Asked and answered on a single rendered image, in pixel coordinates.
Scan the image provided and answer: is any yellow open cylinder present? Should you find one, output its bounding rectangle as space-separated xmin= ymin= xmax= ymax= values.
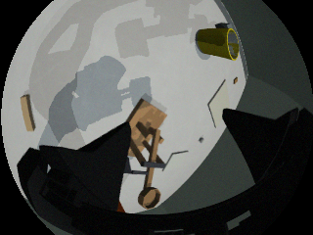
xmin=196 ymin=27 xmax=239 ymax=62

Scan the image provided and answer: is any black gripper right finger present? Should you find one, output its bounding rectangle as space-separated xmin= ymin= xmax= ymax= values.
xmin=222 ymin=107 xmax=298 ymax=183

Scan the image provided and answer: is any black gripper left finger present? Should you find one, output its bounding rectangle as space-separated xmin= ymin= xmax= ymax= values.
xmin=39 ymin=121 xmax=132 ymax=211

